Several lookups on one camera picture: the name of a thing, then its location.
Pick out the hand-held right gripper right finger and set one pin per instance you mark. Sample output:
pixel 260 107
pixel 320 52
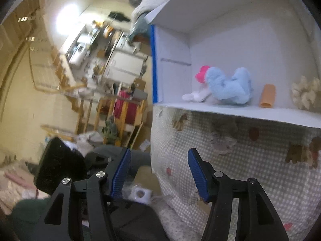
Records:
pixel 198 173

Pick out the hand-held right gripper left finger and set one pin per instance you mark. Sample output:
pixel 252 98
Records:
pixel 120 173

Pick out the white sock with blue print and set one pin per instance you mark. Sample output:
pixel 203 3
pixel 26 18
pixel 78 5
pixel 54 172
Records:
pixel 196 96

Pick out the tan sock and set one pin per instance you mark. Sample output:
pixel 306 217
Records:
pixel 267 96

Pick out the cream scrunchie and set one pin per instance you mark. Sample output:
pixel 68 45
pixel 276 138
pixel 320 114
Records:
pixel 306 95

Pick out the blue cardboard box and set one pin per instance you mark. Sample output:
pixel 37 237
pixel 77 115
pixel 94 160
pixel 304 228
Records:
pixel 250 42

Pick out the white tape roll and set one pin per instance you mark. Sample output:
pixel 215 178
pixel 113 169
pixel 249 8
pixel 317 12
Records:
pixel 141 193

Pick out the brown patterned scrunchie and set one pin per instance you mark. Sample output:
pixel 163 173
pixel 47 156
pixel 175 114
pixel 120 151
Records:
pixel 223 140

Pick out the printed checkered blanket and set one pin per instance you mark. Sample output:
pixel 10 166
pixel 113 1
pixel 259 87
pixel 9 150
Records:
pixel 250 180

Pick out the wooden rack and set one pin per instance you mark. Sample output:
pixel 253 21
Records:
pixel 117 115

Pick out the red bag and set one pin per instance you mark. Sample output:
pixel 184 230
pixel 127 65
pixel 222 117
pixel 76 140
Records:
pixel 126 108

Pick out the grey bin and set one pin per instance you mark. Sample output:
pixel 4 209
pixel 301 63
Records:
pixel 139 94

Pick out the white kitchen cabinets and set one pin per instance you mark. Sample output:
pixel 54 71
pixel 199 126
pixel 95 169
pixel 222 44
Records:
pixel 125 65

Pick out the teal cushion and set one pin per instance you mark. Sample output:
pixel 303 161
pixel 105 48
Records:
pixel 139 27

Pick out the dark hanging clothes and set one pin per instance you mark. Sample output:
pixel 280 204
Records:
pixel 119 16

